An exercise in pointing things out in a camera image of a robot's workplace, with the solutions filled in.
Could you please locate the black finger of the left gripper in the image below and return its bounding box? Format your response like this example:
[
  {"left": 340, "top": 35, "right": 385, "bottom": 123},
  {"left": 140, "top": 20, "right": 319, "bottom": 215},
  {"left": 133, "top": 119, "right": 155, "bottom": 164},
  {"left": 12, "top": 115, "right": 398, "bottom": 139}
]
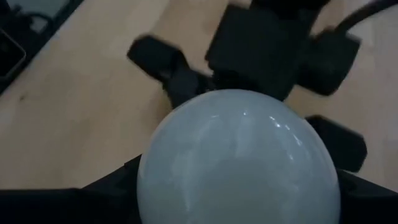
[
  {"left": 163, "top": 70, "right": 217, "bottom": 109},
  {"left": 306, "top": 114, "right": 368, "bottom": 174}
]

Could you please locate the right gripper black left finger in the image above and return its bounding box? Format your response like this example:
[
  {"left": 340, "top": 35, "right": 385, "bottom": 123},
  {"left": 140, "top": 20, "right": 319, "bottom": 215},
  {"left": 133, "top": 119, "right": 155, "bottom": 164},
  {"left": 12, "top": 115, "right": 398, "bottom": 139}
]
[{"left": 0, "top": 154, "right": 142, "bottom": 224}]

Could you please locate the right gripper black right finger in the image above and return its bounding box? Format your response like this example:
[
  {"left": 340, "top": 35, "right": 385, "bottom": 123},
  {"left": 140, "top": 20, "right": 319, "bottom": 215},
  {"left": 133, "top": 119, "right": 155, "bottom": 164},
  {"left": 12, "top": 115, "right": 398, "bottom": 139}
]
[{"left": 338, "top": 169, "right": 398, "bottom": 224}]

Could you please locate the white light bulb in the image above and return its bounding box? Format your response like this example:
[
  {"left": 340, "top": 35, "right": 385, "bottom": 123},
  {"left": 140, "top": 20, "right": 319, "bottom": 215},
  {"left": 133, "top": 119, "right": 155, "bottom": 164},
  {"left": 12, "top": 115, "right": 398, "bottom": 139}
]
[{"left": 136, "top": 89, "right": 342, "bottom": 224}]

